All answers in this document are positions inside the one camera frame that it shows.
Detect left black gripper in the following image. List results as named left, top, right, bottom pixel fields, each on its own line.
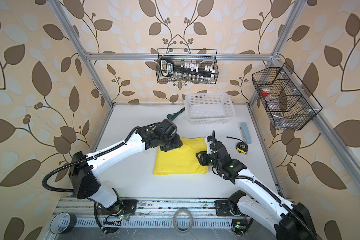
left=159, top=132, right=187, bottom=151

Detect yellow trousers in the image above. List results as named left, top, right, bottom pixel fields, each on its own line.
left=153, top=138, right=209, bottom=176

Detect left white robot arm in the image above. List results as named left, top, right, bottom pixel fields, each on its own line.
left=42, top=119, right=183, bottom=210

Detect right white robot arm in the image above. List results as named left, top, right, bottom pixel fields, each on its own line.
left=196, top=134, right=318, bottom=240

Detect dark green pipe wrench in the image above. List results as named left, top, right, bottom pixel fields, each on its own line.
left=167, top=108, right=185, bottom=121

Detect light blue stapler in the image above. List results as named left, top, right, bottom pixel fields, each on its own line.
left=240, top=123, right=252, bottom=145

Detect white plastic laundry basket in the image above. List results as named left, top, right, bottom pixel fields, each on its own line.
left=185, top=93, right=236, bottom=124

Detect clear tape roll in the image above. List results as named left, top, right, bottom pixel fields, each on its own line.
left=173, top=209, right=194, bottom=234

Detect black tool in basket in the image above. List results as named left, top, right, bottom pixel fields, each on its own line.
left=159, top=57, right=217, bottom=77

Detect red item in basket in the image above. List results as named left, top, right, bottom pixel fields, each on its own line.
left=261, top=88, right=272, bottom=98

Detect black tape roll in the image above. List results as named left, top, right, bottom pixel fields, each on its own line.
left=50, top=212, right=77, bottom=235

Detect black wire basket back wall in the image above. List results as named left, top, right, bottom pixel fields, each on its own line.
left=155, top=48, right=219, bottom=85

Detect black wire basket wall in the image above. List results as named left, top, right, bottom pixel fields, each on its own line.
left=261, top=63, right=323, bottom=131
left=155, top=48, right=219, bottom=85

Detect black wire basket right wall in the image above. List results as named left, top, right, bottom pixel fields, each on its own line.
left=261, top=63, right=323, bottom=131

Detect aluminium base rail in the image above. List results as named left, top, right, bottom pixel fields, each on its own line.
left=52, top=197, right=259, bottom=230

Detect aluminium frame post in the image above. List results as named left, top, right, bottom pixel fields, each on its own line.
left=243, top=1, right=307, bottom=109

